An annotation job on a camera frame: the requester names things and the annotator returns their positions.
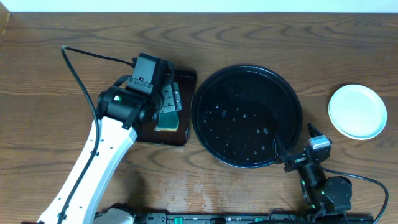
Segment small green plate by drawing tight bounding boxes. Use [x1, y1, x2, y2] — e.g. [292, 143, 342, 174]
[328, 85, 387, 139]

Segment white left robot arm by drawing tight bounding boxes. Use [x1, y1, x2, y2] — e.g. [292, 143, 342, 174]
[38, 82, 192, 223]

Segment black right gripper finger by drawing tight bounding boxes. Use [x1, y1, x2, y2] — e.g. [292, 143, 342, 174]
[307, 123, 323, 138]
[274, 132, 288, 164]

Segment green yellow sponge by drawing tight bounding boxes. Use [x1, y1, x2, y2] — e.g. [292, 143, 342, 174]
[155, 111, 180, 132]

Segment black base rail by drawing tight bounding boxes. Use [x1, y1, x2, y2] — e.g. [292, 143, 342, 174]
[93, 202, 374, 224]

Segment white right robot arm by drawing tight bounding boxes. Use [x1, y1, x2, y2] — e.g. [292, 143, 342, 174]
[273, 123, 352, 215]

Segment rectangular black water tray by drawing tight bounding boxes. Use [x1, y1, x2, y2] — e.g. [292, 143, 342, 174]
[137, 69, 197, 146]

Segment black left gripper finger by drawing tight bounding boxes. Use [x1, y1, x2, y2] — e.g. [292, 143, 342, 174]
[160, 84, 175, 113]
[172, 82, 182, 111]

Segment large green plate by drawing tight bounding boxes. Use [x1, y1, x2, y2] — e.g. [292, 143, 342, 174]
[328, 108, 371, 141]

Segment round black tray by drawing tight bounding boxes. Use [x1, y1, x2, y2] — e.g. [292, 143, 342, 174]
[192, 65, 303, 168]

